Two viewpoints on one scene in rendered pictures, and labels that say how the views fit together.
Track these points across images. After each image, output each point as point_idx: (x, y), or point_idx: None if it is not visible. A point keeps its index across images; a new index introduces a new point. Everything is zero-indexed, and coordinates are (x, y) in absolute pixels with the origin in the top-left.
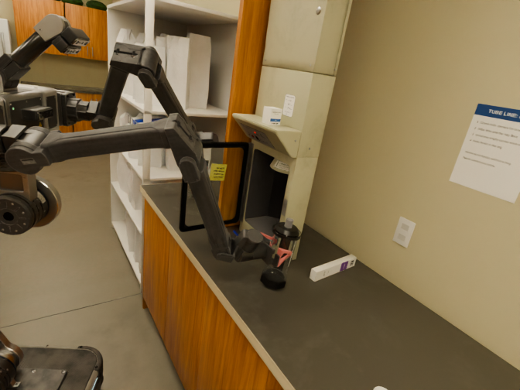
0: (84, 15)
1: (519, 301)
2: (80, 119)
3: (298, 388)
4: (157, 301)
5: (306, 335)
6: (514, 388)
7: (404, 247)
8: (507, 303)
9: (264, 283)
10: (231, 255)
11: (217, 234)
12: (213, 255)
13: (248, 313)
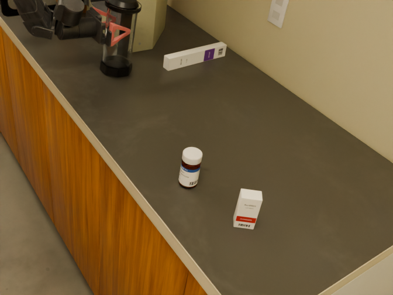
0: None
1: (379, 74)
2: None
3: (117, 158)
4: (6, 117)
5: (141, 117)
6: (356, 161)
7: (279, 27)
8: (369, 79)
9: (103, 71)
10: (49, 29)
11: (23, 0)
12: (28, 30)
13: (78, 98)
